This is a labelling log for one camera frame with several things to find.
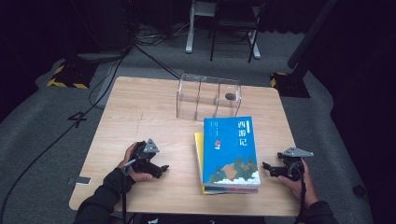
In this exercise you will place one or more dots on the small black round pad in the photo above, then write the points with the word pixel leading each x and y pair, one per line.
pixel 229 96

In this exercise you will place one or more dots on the person's right hand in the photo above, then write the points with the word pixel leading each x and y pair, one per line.
pixel 306 189

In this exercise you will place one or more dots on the black folding chair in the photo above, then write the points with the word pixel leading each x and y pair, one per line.
pixel 236 21

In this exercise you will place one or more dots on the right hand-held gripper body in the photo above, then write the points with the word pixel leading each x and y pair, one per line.
pixel 292 165

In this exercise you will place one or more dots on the white desk frame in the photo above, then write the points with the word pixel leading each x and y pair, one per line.
pixel 190 31

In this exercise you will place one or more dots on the blue book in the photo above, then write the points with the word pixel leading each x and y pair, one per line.
pixel 230 149

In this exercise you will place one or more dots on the grey flat stand base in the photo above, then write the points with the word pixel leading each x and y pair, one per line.
pixel 99 56

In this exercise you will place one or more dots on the clear acrylic book rack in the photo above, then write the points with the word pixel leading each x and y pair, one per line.
pixel 205 96

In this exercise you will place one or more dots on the black stand with striped base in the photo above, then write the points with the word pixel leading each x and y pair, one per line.
pixel 292 85

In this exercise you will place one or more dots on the black yellow striped base plate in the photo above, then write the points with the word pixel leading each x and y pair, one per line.
pixel 73 74

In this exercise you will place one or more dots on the person's left hand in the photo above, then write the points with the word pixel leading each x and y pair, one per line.
pixel 141 176

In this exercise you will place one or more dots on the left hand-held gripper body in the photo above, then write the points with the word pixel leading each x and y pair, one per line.
pixel 144 157

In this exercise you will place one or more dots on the yellow bordered book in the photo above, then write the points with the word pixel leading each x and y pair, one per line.
pixel 198 152

